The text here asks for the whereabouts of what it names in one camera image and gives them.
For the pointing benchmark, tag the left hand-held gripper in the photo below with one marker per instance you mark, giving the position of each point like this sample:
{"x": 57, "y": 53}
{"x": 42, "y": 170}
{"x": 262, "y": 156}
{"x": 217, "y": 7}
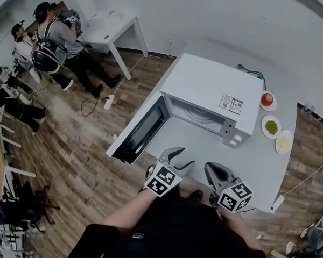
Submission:
{"x": 161, "y": 180}

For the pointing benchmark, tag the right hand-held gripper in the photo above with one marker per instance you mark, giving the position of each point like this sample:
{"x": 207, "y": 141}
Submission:
{"x": 235, "y": 196}

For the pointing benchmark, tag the pale yellow liquid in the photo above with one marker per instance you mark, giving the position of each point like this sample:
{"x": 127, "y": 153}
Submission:
{"x": 284, "y": 142}

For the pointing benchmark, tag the white microwave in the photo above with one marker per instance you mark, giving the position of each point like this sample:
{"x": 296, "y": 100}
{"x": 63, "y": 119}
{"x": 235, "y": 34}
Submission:
{"x": 210, "y": 82}

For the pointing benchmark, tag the red apple piece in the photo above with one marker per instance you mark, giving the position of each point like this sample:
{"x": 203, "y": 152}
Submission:
{"x": 267, "y": 99}

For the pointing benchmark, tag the person's right forearm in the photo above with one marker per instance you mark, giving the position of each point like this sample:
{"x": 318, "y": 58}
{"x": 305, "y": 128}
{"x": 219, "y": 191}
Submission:
{"x": 239, "y": 224}

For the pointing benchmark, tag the person's left forearm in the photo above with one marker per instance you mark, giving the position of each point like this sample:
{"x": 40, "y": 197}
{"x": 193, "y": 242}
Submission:
{"x": 129, "y": 211}

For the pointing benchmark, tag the person's black shoe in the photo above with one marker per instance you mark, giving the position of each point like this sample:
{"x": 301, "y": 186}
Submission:
{"x": 196, "y": 195}

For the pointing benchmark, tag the white plate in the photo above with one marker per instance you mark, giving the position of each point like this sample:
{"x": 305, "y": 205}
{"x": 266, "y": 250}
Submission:
{"x": 269, "y": 108}
{"x": 288, "y": 133}
{"x": 264, "y": 132}

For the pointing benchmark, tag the white power strip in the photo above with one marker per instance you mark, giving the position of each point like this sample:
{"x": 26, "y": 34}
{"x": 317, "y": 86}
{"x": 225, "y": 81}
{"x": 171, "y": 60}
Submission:
{"x": 277, "y": 203}
{"x": 109, "y": 102}

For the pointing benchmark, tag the person's black shirt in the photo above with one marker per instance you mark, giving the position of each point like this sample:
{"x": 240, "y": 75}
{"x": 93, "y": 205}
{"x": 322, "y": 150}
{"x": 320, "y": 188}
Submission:
{"x": 183, "y": 230}

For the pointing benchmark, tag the small white table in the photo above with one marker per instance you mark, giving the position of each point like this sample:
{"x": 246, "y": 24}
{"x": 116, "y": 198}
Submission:
{"x": 115, "y": 28}

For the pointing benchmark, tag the black office chair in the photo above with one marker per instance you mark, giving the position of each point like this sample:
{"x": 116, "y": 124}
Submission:
{"x": 21, "y": 211}

